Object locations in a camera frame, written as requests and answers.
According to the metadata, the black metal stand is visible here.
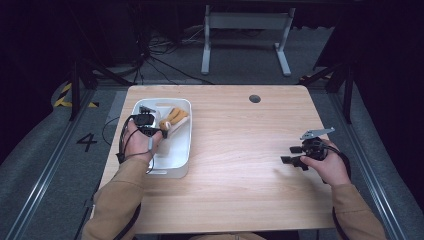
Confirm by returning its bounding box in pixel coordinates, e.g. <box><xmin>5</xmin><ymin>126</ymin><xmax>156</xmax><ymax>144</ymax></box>
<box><xmin>298</xmin><ymin>61</ymin><xmax>355</xmax><ymax>125</ymax></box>
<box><xmin>68</xmin><ymin>58</ymin><xmax>134</xmax><ymax>122</ymax></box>

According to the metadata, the person's right hand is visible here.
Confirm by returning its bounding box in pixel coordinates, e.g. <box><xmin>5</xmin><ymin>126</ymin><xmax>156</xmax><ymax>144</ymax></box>
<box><xmin>299</xmin><ymin>139</ymin><xmax>352</xmax><ymax>188</ymax></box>

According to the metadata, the thin black floor cable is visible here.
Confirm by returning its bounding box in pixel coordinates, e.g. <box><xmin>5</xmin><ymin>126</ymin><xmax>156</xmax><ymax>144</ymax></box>
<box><xmin>101</xmin><ymin>116</ymin><xmax>121</xmax><ymax>147</ymax></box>

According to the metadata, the hand-held gripper cable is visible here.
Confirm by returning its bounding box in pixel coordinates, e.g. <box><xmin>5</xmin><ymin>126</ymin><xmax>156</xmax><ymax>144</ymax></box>
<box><xmin>319</xmin><ymin>143</ymin><xmax>353</xmax><ymax>240</ymax></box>
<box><xmin>115</xmin><ymin>114</ymin><xmax>158</xmax><ymax>175</ymax></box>

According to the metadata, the left hand-held gripper cable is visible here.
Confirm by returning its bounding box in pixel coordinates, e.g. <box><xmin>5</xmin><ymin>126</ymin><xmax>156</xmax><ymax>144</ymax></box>
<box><xmin>115</xmin><ymin>114</ymin><xmax>158</xmax><ymax>175</ymax></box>

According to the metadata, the right hand-held gripper cable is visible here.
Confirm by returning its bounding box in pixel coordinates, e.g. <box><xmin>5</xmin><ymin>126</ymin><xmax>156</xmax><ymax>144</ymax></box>
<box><xmin>319</xmin><ymin>143</ymin><xmax>353</xmax><ymax>240</ymax></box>

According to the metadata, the bundle of black floor cables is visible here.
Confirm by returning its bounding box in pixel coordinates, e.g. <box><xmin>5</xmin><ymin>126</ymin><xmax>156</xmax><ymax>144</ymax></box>
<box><xmin>133</xmin><ymin>26</ymin><xmax>214</xmax><ymax>86</ymax></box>

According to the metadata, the white metal table frame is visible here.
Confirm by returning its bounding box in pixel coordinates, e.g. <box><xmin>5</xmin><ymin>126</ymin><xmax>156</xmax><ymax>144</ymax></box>
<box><xmin>200</xmin><ymin>4</ymin><xmax>297</xmax><ymax>77</ymax></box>

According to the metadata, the yellow and black hazard tape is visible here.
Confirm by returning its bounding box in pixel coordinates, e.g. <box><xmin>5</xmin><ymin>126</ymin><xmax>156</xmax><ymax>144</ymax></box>
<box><xmin>53</xmin><ymin>82</ymin><xmax>100</xmax><ymax>109</ymax></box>

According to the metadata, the white plastic bin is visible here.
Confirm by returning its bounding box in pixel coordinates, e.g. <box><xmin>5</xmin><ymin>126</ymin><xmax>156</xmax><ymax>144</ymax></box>
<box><xmin>131</xmin><ymin>97</ymin><xmax>193</xmax><ymax>180</ymax></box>

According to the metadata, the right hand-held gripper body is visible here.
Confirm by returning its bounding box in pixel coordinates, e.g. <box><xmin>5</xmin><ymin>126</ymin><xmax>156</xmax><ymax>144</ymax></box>
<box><xmin>299</xmin><ymin>126</ymin><xmax>336</xmax><ymax>161</ymax></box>

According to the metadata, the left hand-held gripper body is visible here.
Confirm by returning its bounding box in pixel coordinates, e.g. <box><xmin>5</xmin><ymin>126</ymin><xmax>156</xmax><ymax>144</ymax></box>
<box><xmin>130</xmin><ymin>104</ymin><xmax>158</xmax><ymax>138</ymax></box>

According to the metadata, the metal floor rail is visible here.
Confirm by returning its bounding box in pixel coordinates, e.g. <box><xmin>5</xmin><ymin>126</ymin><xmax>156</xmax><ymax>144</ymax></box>
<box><xmin>328</xmin><ymin>92</ymin><xmax>407</xmax><ymax>240</ymax></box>
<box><xmin>4</xmin><ymin>89</ymin><xmax>98</xmax><ymax>240</ymax></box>

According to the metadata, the person's left hand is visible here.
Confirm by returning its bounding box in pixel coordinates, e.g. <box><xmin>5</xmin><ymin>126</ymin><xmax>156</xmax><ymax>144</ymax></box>
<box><xmin>123</xmin><ymin>119</ymin><xmax>164</xmax><ymax>164</ymax></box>

